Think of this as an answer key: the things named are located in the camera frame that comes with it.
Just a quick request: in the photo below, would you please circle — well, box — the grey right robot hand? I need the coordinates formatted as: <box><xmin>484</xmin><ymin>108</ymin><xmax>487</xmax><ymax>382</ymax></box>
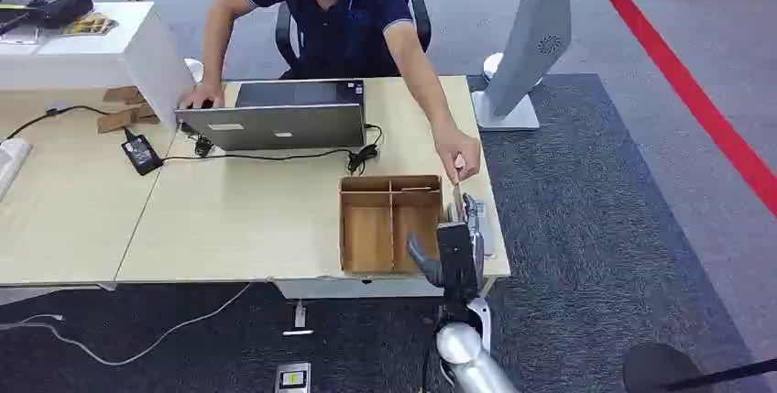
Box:
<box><xmin>406</xmin><ymin>192</ymin><xmax>487</xmax><ymax>294</ymax></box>

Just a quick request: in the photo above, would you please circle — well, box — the person's right hand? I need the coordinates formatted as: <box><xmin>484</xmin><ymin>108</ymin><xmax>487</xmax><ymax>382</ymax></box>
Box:
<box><xmin>180</xmin><ymin>82</ymin><xmax>225</xmax><ymax>111</ymax></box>

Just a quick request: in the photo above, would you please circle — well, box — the person's left hand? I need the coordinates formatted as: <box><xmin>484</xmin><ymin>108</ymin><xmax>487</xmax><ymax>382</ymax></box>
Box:
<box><xmin>433</xmin><ymin>125</ymin><xmax>483</xmax><ymax>185</ymax></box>

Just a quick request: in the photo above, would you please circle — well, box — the white round base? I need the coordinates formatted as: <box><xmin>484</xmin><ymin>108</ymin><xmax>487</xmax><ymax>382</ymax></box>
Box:
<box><xmin>482</xmin><ymin>51</ymin><xmax>543</xmax><ymax>88</ymax></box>
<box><xmin>183</xmin><ymin>57</ymin><xmax>206</xmax><ymax>85</ymax></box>

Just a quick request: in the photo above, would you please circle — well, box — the wooden card box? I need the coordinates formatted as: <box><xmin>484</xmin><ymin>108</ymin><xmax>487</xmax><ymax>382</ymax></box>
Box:
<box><xmin>338</xmin><ymin>174</ymin><xmax>444</xmax><ymax>276</ymax></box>

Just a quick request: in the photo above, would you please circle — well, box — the grey laptop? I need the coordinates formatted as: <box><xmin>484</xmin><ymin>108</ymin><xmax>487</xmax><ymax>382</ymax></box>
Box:
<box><xmin>174</xmin><ymin>79</ymin><xmax>367</xmax><ymax>152</ymax></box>

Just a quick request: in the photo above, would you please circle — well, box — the black power adapter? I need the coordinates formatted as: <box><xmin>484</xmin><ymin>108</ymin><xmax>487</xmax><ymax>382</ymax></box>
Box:
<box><xmin>121</xmin><ymin>129</ymin><xmax>164</xmax><ymax>177</ymax></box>

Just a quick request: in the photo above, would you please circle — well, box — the black office chair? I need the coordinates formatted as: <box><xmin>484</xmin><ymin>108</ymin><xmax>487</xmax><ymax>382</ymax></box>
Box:
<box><xmin>274</xmin><ymin>0</ymin><xmax>433</xmax><ymax>72</ymax></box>

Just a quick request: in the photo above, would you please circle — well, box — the white cabinet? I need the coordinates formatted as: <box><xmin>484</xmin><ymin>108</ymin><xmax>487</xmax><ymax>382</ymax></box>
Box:
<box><xmin>0</xmin><ymin>1</ymin><xmax>195</xmax><ymax>134</ymax></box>

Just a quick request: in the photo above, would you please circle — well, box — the dark blue carpet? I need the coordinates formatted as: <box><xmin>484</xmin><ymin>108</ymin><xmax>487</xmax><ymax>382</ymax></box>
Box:
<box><xmin>0</xmin><ymin>72</ymin><xmax>766</xmax><ymax>393</ymax></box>

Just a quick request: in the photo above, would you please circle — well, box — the yellow printed brochure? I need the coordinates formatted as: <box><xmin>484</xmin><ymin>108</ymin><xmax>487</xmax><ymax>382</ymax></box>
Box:
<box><xmin>59</xmin><ymin>12</ymin><xmax>119</xmax><ymax>37</ymax></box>

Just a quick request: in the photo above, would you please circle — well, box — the white desk foot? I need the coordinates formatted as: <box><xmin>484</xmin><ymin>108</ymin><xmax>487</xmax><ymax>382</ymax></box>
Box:
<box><xmin>281</xmin><ymin>299</ymin><xmax>315</xmax><ymax>338</ymax></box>

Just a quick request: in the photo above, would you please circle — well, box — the grey kiosk stand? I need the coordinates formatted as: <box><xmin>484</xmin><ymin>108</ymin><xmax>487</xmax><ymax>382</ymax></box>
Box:
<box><xmin>470</xmin><ymin>0</ymin><xmax>608</xmax><ymax>132</ymax></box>

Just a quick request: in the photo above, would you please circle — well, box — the person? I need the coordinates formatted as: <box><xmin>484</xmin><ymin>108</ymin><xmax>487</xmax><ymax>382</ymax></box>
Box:
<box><xmin>180</xmin><ymin>0</ymin><xmax>483</xmax><ymax>185</ymax></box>

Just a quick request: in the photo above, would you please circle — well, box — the black bag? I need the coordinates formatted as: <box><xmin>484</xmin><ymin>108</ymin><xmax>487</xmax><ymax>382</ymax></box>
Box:
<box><xmin>0</xmin><ymin>0</ymin><xmax>95</xmax><ymax>37</ymax></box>

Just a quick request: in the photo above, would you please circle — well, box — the grey floor socket box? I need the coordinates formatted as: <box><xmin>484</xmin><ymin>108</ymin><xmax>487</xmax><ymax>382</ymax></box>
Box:
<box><xmin>274</xmin><ymin>361</ymin><xmax>312</xmax><ymax>393</ymax></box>

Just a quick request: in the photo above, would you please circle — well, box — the red floor tape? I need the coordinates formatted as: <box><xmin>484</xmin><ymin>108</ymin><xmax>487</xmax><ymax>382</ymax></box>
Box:
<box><xmin>582</xmin><ymin>0</ymin><xmax>777</xmax><ymax>218</ymax></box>

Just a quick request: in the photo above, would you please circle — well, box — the black rod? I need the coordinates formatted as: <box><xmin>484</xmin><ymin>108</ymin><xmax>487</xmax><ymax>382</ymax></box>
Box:
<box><xmin>662</xmin><ymin>358</ymin><xmax>777</xmax><ymax>393</ymax></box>

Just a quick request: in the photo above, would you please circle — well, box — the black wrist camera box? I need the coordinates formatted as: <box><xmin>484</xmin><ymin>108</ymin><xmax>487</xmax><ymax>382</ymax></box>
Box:
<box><xmin>435</xmin><ymin>221</ymin><xmax>481</xmax><ymax>307</ymax></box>

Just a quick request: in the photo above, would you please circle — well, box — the white desk frame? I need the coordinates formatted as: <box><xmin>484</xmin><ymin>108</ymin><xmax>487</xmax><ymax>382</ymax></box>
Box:
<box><xmin>273</xmin><ymin>278</ymin><xmax>496</xmax><ymax>300</ymax></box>

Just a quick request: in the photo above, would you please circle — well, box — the black laptop charger cable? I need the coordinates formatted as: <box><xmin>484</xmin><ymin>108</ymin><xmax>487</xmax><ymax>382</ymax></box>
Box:
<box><xmin>160</xmin><ymin>124</ymin><xmax>385</xmax><ymax>176</ymax></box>

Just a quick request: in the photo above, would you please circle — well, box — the black mains cable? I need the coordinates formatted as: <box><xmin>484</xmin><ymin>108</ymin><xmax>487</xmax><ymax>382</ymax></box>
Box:
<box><xmin>3</xmin><ymin>104</ymin><xmax>136</xmax><ymax>143</ymax></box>

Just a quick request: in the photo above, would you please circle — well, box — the white floor cable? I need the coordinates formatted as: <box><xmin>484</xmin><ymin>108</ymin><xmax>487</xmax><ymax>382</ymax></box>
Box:
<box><xmin>0</xmin><ymin>282</ymin><xmax>253</xmax><ymax>368</ymax></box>

